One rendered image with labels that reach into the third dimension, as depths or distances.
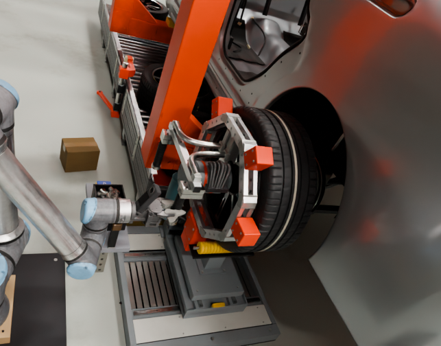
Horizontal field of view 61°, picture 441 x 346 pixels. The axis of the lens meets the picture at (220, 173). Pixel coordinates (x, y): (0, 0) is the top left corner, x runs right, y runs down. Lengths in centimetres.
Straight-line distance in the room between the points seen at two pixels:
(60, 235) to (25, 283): 58
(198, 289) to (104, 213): 84
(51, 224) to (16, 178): 18
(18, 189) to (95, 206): 28
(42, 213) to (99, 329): 97
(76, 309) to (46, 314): 38
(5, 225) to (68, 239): 29
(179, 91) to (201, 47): 24
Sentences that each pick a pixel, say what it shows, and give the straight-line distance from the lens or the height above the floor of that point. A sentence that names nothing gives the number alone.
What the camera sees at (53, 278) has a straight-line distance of 185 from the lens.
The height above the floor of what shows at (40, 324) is 30.
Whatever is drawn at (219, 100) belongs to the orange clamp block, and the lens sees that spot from 169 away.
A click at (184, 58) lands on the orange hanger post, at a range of 180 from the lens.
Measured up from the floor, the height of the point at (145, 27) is 63.
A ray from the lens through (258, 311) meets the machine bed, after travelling 229.
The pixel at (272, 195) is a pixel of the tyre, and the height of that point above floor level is 102.
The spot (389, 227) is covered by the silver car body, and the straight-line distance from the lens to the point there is 138.
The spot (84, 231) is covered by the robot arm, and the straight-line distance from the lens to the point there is 145.
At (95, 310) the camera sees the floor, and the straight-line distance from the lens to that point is 212.
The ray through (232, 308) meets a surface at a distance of 216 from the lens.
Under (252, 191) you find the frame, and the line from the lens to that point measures 144.
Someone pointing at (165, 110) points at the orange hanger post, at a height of 90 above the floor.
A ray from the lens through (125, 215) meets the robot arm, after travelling 139.
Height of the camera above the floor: 181
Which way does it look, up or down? 34 degrees down
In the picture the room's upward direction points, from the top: 24 degrees clockwise
